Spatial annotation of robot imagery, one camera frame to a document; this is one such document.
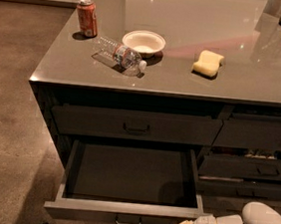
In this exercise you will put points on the white paper bowl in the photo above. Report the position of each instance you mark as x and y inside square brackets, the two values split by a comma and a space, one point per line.
[146, 43]

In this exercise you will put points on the dark grey cabinet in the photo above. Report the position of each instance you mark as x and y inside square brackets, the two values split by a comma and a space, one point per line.
[248, 83]

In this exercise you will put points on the clear plastic water bottle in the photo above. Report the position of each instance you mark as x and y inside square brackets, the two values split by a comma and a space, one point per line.
[127, 59]

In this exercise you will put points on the drawer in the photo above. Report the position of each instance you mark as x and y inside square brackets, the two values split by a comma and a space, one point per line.
[151, 126]
[230, 166]
[241, 132]
[239, 189]
[127, 185]

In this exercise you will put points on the yellow sponge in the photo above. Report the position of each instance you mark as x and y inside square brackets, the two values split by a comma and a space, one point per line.
[208, 63]

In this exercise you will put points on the orange soda can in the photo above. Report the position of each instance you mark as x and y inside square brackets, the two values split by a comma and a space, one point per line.
[87, 18]

